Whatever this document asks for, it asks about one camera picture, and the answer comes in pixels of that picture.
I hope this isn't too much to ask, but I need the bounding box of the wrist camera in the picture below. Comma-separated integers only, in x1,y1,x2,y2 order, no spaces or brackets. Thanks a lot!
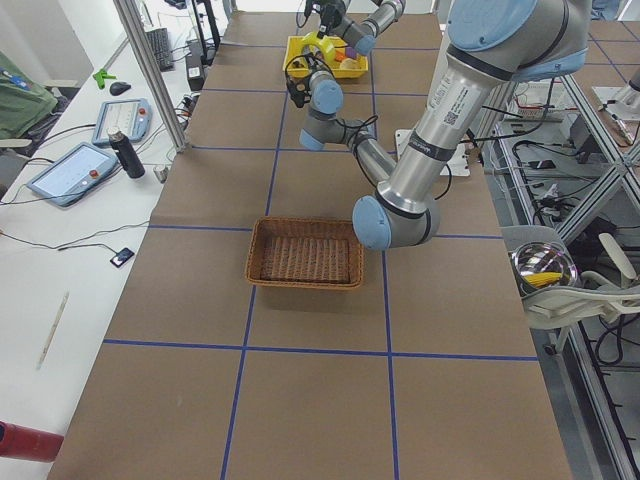
286,75,311,108

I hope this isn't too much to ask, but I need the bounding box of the teach pendant tablet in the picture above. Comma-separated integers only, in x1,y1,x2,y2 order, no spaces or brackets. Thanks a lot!
91,98,152,147
27,142,117,207

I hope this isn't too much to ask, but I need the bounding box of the aluminium frame post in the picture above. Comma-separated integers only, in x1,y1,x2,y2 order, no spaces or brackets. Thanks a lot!
113,0,187,153

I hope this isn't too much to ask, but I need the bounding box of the yellow plastic basket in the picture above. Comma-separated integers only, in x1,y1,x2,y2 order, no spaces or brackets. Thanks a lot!
282,36,369,79

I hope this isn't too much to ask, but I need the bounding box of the black water bottle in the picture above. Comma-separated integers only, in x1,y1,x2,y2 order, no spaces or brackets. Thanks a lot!
107,126,145,179

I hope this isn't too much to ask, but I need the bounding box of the purple foam block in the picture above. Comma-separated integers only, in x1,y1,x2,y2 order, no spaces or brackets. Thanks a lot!
345,46,358,59

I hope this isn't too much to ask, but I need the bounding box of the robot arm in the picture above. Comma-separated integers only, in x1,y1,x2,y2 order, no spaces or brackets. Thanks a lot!
299,0,591,250
315,0,406,56

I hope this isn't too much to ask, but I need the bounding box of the seated person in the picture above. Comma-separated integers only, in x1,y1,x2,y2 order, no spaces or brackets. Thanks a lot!
1,53,67,149

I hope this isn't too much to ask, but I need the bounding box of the red fire extinguisher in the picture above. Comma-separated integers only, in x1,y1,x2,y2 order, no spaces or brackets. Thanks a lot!
1,422,64,463

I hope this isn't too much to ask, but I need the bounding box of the black keyboard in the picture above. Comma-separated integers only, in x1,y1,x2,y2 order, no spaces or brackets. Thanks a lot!
145,28,174,71

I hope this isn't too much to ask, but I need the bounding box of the near teach pendant tablet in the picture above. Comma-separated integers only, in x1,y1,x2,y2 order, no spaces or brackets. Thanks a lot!
27,142,117,207

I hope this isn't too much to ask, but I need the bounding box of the far teach pendant tablet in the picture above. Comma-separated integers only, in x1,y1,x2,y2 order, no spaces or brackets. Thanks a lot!
91,98,152,147

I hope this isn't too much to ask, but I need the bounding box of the brown wicker basket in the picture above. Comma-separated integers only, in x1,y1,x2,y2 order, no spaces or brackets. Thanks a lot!
245,216,364,290

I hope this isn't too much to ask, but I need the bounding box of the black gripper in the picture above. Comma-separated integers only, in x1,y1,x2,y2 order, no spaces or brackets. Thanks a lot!
300,54,330,78
319,0,348,30

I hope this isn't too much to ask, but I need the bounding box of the toy bread croissant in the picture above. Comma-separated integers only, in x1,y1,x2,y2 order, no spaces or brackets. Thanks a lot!
339,58,360,70

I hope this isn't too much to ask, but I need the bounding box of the clear yellow tape roll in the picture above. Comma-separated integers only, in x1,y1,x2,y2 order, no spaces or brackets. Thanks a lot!
301,32,336,63

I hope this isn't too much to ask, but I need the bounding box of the green clamp tool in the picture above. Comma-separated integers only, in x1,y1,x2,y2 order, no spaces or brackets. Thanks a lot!
92,68,117,90

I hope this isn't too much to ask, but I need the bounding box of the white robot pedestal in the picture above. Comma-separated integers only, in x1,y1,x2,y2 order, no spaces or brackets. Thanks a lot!
394,129,470,177

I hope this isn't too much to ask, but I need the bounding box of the steel pot with corn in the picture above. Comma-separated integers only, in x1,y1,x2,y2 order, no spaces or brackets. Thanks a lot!
510,242,579,296

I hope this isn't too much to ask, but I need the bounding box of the small black sensor pad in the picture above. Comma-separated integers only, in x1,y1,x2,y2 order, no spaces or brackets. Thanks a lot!
110,247,135,268

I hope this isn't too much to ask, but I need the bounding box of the black computer mouse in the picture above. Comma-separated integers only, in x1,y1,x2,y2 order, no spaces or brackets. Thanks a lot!
109,81,132,96

